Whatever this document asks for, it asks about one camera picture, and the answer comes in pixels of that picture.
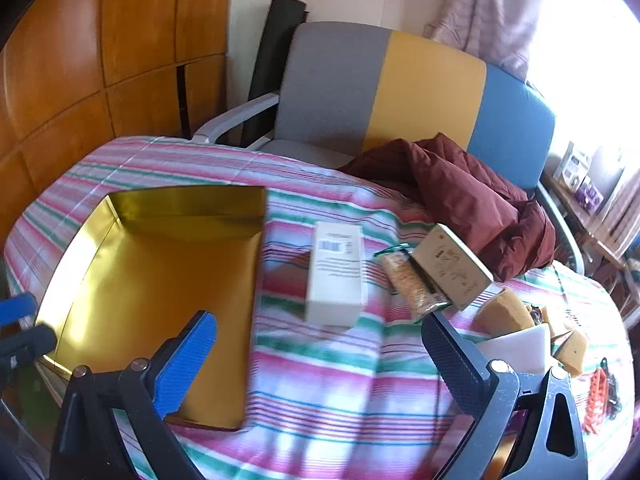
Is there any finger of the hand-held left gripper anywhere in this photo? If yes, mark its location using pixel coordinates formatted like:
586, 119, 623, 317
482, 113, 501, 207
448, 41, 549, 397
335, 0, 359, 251
0, 294, 39, 329
0, 324, 58, 386

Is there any wooden wardrobe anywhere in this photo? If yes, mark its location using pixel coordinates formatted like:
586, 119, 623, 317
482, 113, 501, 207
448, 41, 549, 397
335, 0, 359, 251
0, 0, 236, 246

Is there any green-edged cracker packet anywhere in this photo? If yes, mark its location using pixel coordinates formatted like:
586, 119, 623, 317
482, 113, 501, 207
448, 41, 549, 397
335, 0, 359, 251
374, 245, 448, 318

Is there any white foam block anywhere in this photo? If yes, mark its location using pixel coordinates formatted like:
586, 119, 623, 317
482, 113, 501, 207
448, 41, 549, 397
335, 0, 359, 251
477, 323, 552, 375

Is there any maroon jacket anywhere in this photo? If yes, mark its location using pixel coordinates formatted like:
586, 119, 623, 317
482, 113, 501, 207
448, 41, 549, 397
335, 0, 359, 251
337, 132, 557, 282

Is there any cream printed carton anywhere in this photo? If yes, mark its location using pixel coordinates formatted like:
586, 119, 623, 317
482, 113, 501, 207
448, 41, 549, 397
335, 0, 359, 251
410, 223, 495, 310

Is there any white carton with barcode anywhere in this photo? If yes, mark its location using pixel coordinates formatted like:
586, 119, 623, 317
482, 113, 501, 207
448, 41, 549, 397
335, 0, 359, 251
305, 221, 364, 327

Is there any black rolled mat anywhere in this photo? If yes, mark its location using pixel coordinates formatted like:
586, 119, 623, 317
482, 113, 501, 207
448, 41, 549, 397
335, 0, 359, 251
241, 0, 308, 148

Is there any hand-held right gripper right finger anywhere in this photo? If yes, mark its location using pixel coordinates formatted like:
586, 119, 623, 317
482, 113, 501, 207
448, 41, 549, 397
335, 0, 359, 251
421, 311, 588, 480

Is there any gold metal tin tray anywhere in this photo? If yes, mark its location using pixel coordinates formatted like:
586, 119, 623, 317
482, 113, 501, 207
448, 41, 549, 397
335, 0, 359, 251
35, 185, 268, 431

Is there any grey yellow blue armchair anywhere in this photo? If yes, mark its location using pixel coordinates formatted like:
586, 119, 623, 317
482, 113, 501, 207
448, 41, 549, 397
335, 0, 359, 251
192, 21, 586, 276

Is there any orange red packet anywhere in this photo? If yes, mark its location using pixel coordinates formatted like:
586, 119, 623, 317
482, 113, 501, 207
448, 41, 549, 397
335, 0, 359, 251
582, 357, 621, 433

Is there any striped pink green cloth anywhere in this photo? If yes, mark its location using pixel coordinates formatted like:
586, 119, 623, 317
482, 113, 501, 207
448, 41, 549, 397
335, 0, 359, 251
2, 135, 636, 480

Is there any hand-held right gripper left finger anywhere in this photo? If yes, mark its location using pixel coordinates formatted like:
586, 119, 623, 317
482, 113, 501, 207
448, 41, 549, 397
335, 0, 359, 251
50, 310, 221, 480

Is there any white small box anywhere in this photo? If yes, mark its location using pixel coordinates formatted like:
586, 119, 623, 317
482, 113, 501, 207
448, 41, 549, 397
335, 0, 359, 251
560, 142, 593, 186

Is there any purple small box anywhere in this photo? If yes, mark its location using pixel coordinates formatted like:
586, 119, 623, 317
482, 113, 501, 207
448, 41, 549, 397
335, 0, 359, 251
575, 180, 603, 208

